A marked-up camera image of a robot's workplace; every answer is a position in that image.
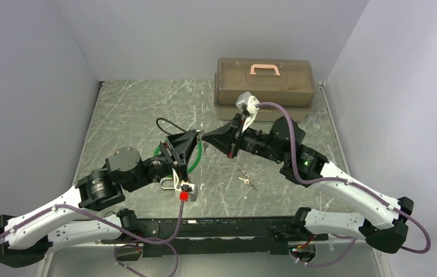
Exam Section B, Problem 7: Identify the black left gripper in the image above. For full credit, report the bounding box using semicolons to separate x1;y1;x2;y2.
126;132;199;192

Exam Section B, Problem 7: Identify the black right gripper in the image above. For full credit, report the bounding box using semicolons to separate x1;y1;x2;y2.
201;113;286;163

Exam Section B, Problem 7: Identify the black cable padlock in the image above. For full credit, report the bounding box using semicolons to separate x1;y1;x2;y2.
155;117;203;140

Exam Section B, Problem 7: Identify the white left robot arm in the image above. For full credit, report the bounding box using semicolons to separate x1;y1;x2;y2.
0;130;201;268

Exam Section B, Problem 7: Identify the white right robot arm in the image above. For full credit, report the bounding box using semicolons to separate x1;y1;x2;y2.
202;114;414;254

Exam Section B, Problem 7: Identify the silver key bunch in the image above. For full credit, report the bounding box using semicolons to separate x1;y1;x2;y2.
239;170;257;190

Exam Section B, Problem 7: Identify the brass padlock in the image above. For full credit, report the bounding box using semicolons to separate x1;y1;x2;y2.
159;177;175;190

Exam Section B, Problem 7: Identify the brown plastic toolbox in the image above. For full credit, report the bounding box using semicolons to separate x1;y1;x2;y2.
214;58;317;121

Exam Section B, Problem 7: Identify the green cable lock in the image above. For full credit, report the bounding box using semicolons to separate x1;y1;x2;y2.
153;140;204;175

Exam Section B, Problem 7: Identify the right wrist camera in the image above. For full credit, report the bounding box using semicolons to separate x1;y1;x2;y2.
236;91;260;133

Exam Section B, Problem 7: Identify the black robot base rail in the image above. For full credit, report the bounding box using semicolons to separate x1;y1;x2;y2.
101;216;330;257

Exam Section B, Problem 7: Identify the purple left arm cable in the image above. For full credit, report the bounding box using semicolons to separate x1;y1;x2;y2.
0;199;185;277

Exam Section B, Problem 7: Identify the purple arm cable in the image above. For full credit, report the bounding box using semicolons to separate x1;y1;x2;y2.
255;102;432;268
0;199;185;277

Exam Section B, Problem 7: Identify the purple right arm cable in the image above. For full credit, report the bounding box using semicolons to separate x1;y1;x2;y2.
255;102;432;268

